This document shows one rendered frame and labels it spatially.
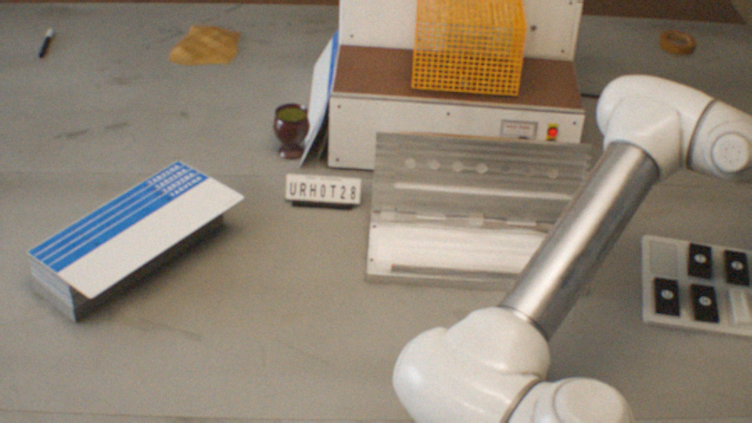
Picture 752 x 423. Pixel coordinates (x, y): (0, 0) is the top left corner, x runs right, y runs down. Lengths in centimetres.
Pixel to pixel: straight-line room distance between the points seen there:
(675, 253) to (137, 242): 110
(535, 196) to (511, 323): 64
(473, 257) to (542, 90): 44
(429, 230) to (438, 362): 65
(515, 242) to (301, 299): 46
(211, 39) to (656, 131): 144
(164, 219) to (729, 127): 106
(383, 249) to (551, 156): 39
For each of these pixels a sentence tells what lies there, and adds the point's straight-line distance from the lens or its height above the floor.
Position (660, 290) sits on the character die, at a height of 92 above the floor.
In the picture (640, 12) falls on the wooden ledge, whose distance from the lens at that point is 320.
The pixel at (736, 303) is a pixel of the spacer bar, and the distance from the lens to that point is 213.
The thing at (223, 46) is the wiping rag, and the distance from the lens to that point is 279.
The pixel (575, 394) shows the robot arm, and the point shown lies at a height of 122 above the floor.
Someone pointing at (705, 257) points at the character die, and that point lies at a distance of 222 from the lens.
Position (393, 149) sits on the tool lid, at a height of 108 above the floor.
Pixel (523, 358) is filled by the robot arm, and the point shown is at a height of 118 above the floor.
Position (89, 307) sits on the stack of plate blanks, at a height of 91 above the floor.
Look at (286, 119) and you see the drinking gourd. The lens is 231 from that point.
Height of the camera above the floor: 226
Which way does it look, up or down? 38 degrees down
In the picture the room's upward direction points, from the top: 3 degrees clockwise
